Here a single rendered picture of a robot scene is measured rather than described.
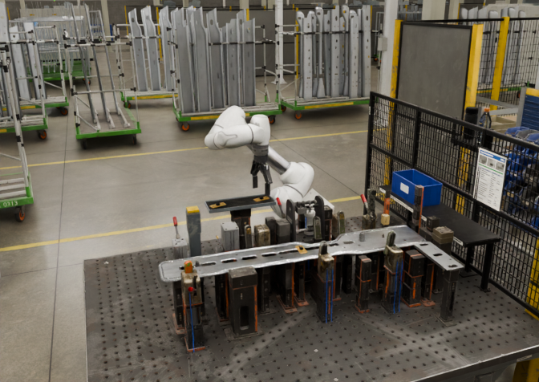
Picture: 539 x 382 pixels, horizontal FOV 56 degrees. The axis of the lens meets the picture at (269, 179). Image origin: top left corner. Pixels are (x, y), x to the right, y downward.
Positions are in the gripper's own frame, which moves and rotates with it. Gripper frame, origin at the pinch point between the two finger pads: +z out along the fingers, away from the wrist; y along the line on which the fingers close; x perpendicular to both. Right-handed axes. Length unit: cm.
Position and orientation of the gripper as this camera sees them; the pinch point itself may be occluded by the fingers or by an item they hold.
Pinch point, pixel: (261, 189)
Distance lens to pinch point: 280.9
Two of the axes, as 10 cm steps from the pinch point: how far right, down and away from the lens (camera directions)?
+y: 5.1, 2.8, -8.1
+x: 8.6, -1.8, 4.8
